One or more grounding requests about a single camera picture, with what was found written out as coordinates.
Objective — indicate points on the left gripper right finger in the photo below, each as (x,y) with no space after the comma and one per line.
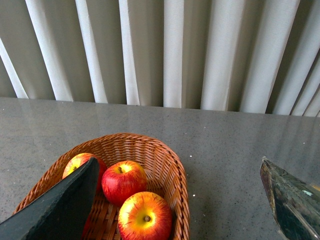
(295,205)

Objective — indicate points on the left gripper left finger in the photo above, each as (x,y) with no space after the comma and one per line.
(58,214)

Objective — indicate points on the dark red apple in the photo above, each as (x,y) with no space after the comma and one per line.
(122,180)

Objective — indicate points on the red yellow apple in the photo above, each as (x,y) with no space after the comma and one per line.
(145,216)

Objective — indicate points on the red apple in basket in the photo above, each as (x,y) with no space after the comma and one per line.
(81,159)

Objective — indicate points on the left wicker basket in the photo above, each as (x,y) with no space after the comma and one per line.
(165,173)

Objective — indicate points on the white pleated curtain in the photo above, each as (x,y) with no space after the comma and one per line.
(252,56)

